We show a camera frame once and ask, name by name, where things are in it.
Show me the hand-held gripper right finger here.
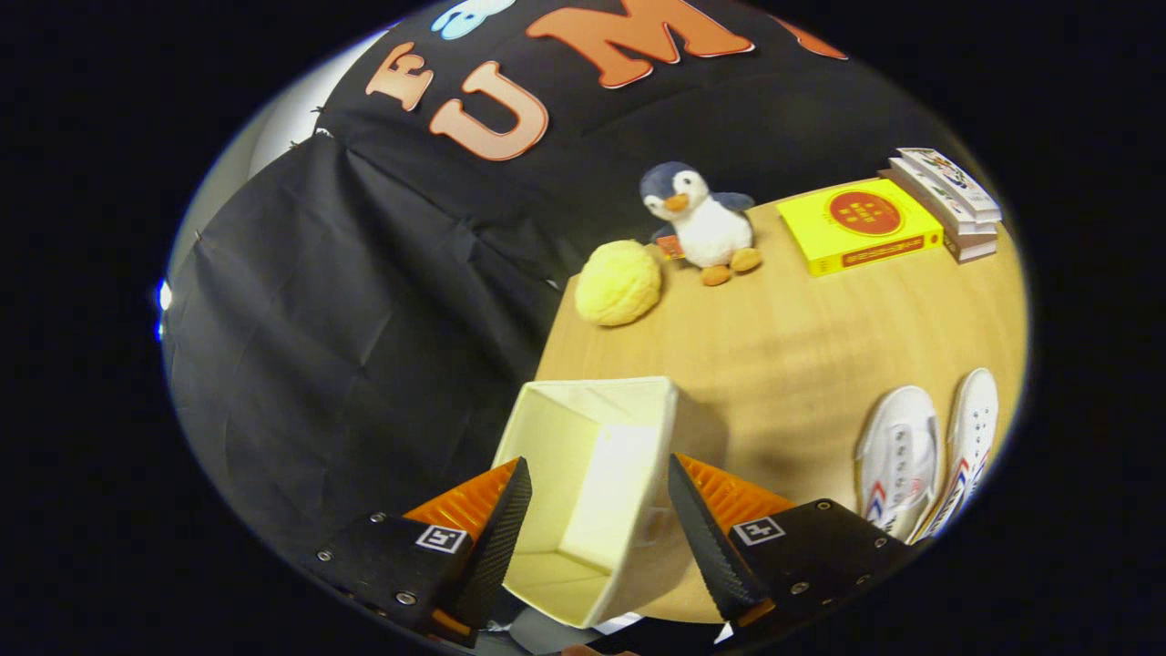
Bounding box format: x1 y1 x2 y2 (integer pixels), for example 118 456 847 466
668 454 912 630

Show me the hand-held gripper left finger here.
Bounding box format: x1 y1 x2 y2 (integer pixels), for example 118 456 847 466
314 456 534 650

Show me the brown fabric storage box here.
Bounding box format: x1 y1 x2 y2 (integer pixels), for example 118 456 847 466
492 376 693 630

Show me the white canvas shoe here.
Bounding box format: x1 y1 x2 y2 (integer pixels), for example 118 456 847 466
911 367 1000 540
854 385 944 545

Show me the black backdrop cloth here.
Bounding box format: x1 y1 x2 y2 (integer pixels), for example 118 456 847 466
162 0 957 566

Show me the yellow bun plush toy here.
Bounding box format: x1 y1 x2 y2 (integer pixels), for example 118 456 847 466
574 240 663 327

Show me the penguin plush toy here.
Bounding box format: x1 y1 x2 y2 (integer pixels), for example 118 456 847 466
639 161 764 287

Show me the yellow book with red circle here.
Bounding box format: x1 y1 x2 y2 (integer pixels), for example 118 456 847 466
776 178 945 277

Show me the brown book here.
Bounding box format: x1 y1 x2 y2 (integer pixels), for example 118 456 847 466
879 169 998 265

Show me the white illustrated book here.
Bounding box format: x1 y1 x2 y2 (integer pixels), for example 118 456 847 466
897 148 1003 224
888 158 998 245

